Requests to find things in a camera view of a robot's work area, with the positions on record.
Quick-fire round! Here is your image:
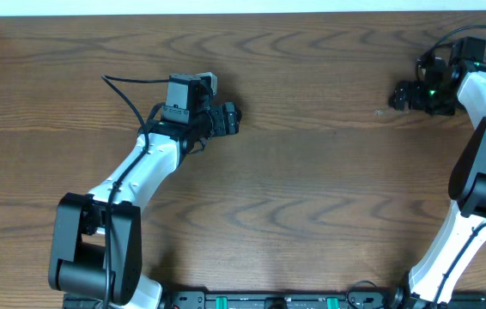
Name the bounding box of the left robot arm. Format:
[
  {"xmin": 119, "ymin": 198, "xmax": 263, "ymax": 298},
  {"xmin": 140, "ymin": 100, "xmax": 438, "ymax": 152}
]
[{"xmin": 48, "ymin": 72, "xmax": 241, "ymax": 308}]

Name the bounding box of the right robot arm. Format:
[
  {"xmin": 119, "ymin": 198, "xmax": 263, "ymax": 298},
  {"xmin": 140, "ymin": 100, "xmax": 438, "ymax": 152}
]
[{"xmin": 385, "ymin": 37, "xmax": 486, "ymax": 308}]

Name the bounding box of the right camera cable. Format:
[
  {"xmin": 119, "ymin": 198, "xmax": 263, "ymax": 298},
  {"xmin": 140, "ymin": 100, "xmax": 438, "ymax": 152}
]
[{"xmin": 414, "ymin": 24, "xmax": 486, "ymax": 309}]

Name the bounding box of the camera cable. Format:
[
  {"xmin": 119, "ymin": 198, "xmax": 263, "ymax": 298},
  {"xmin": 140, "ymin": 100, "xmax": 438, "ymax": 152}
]
[
  {"xmin": 414, "ymin": 24, "xmax": 486, "ymax": 309},
  {"xmin": 99, "ymin": 75, "xmax": 171, "ymax": 309}
]

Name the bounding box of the left camera cable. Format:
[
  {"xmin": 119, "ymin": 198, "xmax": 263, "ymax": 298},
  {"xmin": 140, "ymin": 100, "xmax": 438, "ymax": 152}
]
[{"xmin": 99, "ymin": 75, "xmax": 171, "ymax": 309}]

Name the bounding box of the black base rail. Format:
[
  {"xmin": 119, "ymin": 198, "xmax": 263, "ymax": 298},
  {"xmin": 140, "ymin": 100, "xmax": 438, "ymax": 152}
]
[{"xmin": 61, "ymin": 282, "xmax": 486, "ymax": 309}]

